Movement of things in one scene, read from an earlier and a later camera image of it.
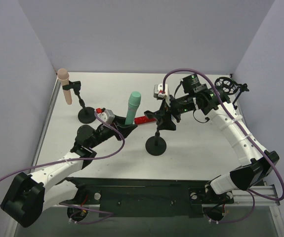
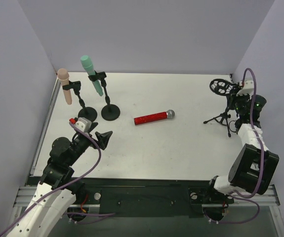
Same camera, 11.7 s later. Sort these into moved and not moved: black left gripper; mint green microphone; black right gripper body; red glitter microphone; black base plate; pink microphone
Moved: mint green microphone; black right gripper body; black left gripper
Not moved: red glitter microphone; black base plate; pink microphone
